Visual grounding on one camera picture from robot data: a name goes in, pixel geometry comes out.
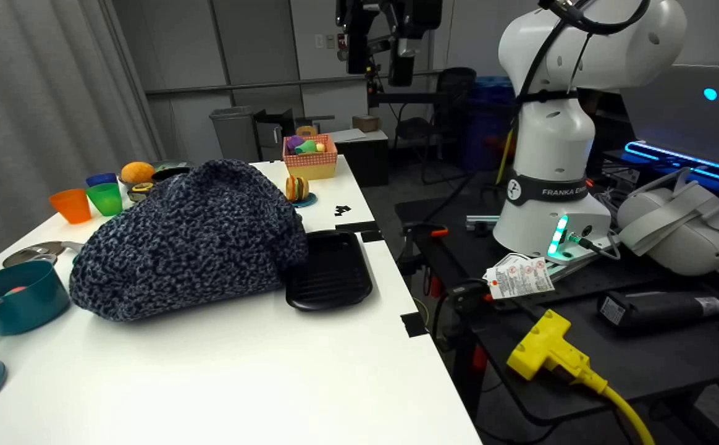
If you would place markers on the blue bin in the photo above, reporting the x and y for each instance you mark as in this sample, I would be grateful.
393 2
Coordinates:
491 113

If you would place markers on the purple toy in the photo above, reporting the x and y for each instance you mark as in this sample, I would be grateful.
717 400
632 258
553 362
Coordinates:
293 144

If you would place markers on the yellow toy ball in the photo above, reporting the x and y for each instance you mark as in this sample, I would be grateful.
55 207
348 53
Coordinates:
320 147

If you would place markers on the green plastic cup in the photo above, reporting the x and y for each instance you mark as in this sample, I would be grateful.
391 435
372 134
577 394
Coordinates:
108 197

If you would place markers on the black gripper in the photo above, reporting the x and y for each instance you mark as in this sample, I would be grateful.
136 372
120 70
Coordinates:
420 15

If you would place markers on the white VR headset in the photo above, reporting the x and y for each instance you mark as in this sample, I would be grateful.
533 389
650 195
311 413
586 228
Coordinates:
687 236

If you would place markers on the blue plastic cup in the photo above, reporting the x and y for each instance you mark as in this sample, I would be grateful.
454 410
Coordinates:
101 178

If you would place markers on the small orange tool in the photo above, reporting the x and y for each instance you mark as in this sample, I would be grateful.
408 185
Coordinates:
439 232

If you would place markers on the black office chair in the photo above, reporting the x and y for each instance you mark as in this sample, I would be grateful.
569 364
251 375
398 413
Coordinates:
455 85

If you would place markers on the orange green toy food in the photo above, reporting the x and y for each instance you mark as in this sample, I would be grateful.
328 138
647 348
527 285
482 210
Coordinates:
16 290

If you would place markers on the black desk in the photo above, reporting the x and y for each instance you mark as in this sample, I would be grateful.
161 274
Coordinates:
372 160

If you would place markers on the small teal plate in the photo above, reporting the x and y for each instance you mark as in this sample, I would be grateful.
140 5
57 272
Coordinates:
313 200

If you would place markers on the grey cabinet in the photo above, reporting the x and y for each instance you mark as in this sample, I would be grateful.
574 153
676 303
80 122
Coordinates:
234 137

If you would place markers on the grey laptop with blue light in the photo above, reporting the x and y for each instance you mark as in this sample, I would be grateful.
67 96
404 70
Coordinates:
687 118

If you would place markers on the green toy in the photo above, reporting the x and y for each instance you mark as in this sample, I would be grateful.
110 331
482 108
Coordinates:
307 148

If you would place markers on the teal toy pot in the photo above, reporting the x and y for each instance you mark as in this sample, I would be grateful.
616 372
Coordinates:
25 311

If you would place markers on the silver metal lid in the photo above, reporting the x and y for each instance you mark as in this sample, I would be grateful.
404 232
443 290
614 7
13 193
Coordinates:
34 256

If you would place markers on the white red packet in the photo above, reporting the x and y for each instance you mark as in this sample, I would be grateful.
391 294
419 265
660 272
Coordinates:
521 274

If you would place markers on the black robot cart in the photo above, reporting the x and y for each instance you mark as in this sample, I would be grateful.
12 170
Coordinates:
687 367

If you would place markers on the toy burger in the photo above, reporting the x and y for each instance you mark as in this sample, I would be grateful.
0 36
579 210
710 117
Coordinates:
297 189

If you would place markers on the grey knit cloth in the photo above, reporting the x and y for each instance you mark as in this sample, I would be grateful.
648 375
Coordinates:
187 237

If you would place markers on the black plastic tray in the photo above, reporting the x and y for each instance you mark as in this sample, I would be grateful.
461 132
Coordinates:
329 272

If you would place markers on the small black clip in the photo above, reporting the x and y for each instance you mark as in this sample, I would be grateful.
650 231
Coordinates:
343 207

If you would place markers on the grey curtain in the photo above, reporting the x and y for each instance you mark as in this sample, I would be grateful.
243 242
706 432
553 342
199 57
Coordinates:
39 106

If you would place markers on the orange plastic cup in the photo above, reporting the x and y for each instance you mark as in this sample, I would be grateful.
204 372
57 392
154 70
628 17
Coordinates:
73 205

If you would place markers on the small brown box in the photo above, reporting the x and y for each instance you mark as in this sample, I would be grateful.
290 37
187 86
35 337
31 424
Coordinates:
366 123

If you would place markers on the black box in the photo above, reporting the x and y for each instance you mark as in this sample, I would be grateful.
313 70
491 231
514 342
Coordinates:
275 132

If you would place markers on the wooden toy box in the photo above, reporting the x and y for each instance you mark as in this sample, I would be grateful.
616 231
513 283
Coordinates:
313 167

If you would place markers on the orange toy fruit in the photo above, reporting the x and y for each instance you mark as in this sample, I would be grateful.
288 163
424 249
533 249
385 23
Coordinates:
136 170

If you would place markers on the dark bowl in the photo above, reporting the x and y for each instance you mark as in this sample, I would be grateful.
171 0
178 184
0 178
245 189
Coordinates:
171 170

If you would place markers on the black handheld device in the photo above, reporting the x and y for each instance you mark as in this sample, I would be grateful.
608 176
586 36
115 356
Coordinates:
659 309

